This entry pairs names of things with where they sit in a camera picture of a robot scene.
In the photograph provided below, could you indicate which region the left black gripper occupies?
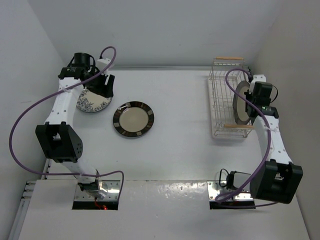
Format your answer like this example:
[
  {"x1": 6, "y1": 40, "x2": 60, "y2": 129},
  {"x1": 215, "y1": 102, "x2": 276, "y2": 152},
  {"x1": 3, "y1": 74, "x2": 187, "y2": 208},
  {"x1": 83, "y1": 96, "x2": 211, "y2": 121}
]
[{"x1": 85, "y1": 67, "x2": 114, "y2": 98}]

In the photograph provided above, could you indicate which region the plain dark rim plate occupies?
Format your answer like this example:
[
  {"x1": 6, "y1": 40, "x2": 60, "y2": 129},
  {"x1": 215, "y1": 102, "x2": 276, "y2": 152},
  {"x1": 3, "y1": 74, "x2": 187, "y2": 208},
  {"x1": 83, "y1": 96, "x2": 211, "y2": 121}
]
[{"x1": 232, "y1": 80, "x2": 250, "y2": 125}]

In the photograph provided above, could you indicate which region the striped dark rim plate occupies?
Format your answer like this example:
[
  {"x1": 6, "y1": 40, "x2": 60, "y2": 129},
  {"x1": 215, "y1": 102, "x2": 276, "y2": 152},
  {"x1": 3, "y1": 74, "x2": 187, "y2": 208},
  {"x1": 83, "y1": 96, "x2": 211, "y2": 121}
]
[{"x1": 112, "y1": 101, "x2": 155, "y2": 138}]

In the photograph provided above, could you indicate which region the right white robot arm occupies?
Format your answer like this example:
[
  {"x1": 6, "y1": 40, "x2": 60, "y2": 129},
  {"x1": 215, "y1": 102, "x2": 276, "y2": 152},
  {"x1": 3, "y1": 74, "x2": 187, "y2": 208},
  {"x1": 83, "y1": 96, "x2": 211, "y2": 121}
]
[{"x1": 240, "y1": 80, "x2": 303, "y2": 204}]

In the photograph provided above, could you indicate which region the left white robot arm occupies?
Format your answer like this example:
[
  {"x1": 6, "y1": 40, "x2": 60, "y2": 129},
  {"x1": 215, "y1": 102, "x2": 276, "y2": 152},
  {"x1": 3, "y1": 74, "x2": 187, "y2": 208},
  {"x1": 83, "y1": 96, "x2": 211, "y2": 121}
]
[{"x1": 35, "y1": 52, "x2": 115, "y2": 200}]

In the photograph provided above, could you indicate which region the blue floral plate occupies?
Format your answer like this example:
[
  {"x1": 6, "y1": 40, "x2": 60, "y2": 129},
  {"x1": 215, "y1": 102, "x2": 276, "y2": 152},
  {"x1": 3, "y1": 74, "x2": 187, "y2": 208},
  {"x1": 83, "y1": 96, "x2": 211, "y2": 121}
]
[{"x1": 76, "y1": 89, "x2": 113, "y2": 113}]

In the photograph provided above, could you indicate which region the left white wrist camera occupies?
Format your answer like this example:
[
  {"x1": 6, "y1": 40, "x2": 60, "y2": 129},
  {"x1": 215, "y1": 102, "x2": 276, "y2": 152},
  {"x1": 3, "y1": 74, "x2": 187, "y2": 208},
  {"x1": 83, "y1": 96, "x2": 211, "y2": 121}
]
[{"x1": 96, "y1": 58, "x2": 111, "y2": 71}]

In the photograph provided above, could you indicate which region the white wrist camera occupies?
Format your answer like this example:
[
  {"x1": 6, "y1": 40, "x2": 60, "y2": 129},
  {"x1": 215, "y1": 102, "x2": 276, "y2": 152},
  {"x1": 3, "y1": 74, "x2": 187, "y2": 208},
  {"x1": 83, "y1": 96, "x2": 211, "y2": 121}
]
[
  {"x1": 250, "y1": 74, "x2": 267, "y2": 88},
  {"x1": 96, "y1": 58, "x2": 111, "y2": 71}
]

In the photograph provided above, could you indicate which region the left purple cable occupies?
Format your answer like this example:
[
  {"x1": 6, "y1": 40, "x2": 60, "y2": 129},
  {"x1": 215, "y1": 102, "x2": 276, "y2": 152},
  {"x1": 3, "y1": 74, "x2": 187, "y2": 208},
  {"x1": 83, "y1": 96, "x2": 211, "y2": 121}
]
[{"x1": 8, "y1": 45, "x2": 125, "y2": 201}]

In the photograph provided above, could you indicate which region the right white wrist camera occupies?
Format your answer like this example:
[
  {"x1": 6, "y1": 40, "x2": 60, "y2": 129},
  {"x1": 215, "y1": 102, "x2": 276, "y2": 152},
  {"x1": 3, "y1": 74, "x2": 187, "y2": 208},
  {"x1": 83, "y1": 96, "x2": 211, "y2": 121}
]
[{"x1": 250, "y1": 74, "x2": 267, "y2": 88}]

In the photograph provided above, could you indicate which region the metal wire dish rack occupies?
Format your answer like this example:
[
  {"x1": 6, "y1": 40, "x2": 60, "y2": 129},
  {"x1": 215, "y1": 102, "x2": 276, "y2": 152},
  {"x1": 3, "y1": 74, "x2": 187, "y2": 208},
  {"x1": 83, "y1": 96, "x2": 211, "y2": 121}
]
[{"x1": 207, "y1": 56, "x2": 253, "y2": 139}]

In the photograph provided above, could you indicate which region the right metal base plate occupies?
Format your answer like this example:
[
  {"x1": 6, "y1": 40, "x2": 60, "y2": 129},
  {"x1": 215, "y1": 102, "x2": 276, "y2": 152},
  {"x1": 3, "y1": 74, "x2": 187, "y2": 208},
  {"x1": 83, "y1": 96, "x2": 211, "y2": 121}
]
[{"x1": 207, "y1": 180, "x2": 254, "y2": 202}]

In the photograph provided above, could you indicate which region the metal base plate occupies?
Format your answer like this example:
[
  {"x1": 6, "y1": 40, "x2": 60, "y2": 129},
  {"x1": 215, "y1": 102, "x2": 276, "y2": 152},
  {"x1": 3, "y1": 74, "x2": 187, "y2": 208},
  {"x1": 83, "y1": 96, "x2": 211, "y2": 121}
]
[
  {"x1": 74, "y1": 180, "x2": 121, "y2": 202},
  {"x1": 207, "y1": 180, "x2": 254, "y2": 202}
]

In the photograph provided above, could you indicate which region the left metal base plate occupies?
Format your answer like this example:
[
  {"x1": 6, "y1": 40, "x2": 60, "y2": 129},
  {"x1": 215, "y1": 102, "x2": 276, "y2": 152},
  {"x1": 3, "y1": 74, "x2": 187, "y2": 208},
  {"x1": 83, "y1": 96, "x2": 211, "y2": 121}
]
[{"x1": 74, "y1": 180, "x2": 121, "y2": 202}]

